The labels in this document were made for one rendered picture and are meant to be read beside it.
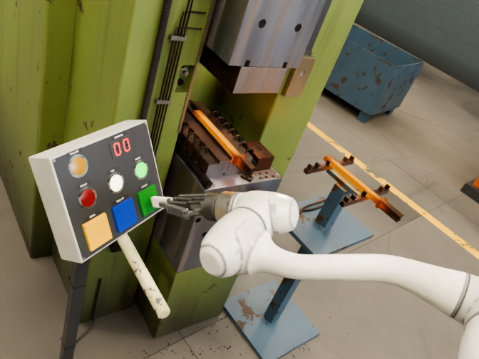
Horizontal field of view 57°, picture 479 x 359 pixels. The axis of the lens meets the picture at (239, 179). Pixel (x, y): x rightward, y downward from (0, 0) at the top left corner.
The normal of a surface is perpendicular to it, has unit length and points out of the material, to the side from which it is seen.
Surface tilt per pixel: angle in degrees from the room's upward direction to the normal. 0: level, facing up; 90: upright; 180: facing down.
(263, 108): 90
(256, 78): 90
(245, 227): 5
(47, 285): 0
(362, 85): 90
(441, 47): 90
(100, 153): 60
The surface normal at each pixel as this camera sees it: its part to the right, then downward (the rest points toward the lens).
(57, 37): 0.54, 0.62
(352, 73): -0.66, 0.25
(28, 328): 0.30, -0.78
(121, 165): 0.86, 0.05
